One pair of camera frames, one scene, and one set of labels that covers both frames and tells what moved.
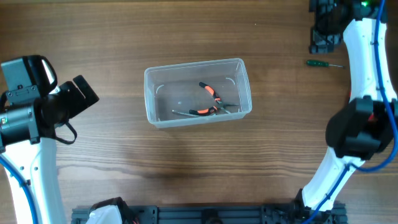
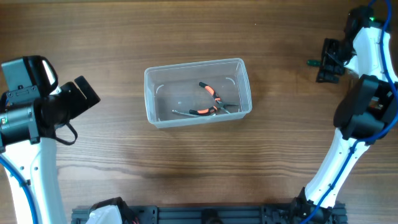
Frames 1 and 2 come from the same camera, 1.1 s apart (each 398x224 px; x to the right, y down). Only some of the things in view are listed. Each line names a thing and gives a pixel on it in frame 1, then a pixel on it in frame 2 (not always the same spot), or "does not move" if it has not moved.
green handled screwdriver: x=321 y=63 does not move
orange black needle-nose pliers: x=211 y=109 does not move
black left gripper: x=69 y=101 does not move
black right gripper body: x=321 y=42 -> x=330 y=62
